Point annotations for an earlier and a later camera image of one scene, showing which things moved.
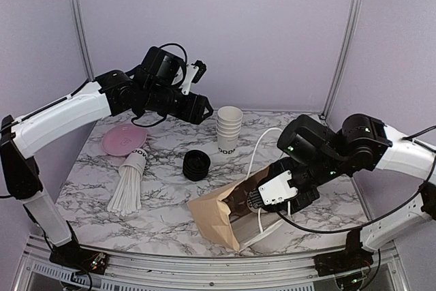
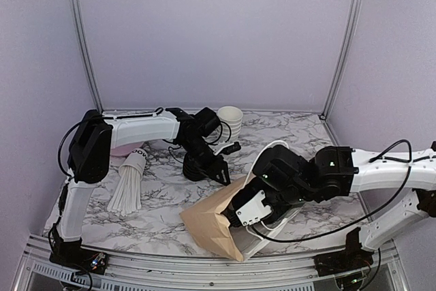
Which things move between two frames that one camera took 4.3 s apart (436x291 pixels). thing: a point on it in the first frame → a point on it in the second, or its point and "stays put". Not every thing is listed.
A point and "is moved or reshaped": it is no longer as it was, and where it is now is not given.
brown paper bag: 223,212 is moved or reshaped
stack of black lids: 195,164 stays put
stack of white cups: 229,120 stays put
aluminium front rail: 42,271 stays put
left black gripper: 193,112 → 223,165
